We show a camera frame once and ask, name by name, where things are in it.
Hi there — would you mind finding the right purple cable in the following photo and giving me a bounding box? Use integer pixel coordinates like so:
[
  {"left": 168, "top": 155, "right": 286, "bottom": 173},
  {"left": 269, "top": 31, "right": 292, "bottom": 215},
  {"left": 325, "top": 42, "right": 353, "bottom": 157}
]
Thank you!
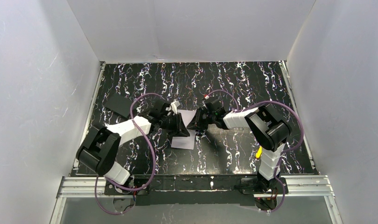
[{"left": 204, "top": 90, "right": 305, "bottom": 214}]

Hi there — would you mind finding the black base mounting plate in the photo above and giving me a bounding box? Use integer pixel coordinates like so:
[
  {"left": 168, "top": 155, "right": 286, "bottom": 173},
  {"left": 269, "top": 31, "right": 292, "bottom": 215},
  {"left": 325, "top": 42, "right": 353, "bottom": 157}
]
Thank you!
[{"left": 105, "top": 174, "right": 289, "bottom": 210}]

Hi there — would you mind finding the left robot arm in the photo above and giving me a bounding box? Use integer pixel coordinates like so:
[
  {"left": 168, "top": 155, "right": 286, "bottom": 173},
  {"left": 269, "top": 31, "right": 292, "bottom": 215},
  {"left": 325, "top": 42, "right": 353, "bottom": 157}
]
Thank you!
[{"left": 76, "top": 99, "right": 190, "bottom": 190}]

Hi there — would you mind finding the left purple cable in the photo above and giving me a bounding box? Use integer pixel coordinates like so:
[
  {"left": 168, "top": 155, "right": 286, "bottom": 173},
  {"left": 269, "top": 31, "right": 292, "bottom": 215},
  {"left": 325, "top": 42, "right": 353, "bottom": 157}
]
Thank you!
[{"left": 94, "top": 92, "right": 168, "bottom": 216}]

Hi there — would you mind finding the aluminium frame rail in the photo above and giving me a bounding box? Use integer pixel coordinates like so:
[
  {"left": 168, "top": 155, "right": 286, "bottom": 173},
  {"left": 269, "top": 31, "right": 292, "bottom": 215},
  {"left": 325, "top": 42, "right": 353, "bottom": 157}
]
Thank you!
[{"left": 51, "top": 61, "right": 340, "bottom": 224}]

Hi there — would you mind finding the purple cable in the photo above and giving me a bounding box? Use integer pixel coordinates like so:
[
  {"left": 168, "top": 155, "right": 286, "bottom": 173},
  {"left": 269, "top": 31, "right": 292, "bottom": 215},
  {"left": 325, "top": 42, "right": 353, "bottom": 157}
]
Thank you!
[
  {"left": 204, "top": 90, "right": 305, "bottom": 214},
  {"left": 94, "top": 92, "right": 168, "bottom": 216}
]

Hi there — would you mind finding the yellow handled screwdriver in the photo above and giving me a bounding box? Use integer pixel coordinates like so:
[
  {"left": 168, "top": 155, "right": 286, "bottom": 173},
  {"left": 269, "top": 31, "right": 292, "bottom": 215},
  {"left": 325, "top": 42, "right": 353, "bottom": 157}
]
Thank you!
[{"left": 255, "top": 147, "right": 263, "bottom": 159}]

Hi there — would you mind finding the black rectangular pad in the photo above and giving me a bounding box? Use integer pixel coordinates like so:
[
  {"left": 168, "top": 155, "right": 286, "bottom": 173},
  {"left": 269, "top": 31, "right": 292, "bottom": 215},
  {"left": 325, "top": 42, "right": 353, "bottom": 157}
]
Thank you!
[{"left": 104, "top": 93, "right": 132, "bottom": 119}]

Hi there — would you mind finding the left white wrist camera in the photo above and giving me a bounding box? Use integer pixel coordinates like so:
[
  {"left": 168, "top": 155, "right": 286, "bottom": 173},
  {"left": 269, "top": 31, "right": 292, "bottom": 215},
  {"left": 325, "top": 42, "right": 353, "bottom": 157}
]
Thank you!
[{"left": 170, "top": 100, "right": 181, "bottom": 114}]

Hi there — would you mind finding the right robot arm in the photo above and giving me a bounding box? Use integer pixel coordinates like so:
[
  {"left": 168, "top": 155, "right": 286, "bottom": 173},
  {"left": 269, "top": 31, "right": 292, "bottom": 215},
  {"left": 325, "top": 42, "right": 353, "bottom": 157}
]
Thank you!
[{"left": 187, "top": 97, "right": 291, "bottom": 182}]

